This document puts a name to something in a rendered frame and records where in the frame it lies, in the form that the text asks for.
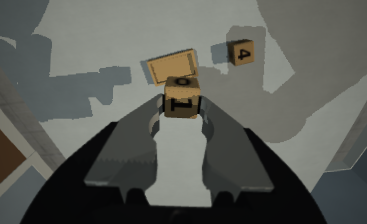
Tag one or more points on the tan rectangular tray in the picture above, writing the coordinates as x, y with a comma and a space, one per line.
179, 64

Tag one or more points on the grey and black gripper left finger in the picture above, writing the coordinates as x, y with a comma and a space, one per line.
122, 156

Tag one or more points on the tan wooden cube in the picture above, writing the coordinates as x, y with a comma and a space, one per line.
241, 52
181, 97

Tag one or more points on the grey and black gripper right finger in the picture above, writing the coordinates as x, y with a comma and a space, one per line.
238, 161

